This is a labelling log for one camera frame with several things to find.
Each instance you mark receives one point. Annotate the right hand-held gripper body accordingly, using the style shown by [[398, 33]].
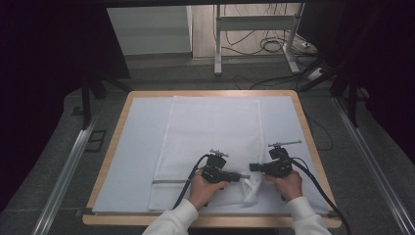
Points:
[[280, 166]]

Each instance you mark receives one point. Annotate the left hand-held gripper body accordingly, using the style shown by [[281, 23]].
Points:
[[213, 171]]

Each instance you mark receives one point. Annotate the person's right hand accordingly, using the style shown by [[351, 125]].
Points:
[[288, 186]]

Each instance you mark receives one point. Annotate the person's left hand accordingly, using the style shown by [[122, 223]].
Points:
[[202, 191]]

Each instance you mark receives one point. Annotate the wooden table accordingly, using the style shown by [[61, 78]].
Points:
[[208, 222]]

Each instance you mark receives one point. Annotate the white table mat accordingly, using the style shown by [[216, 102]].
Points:
[[140, 147]]

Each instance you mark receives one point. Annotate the white power strip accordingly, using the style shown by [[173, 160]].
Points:
[[315, 73]]

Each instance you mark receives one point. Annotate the black metal stand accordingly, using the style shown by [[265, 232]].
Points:
[[352, 98], [86, 101]]

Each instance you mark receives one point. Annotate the black floor socket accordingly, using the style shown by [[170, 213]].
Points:
[[95, 141]]

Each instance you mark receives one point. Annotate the dark curtain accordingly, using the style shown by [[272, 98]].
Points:
[[385, 65], [42, 81]]

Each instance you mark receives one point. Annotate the white cabinet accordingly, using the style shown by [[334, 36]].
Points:
[[150, 29]]

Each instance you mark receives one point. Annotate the aluminium floor rail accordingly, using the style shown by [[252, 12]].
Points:
[[372, 163], [65, 176]]

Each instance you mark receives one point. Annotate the white metal desk frame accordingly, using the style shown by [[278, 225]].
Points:
[[254, 23]]

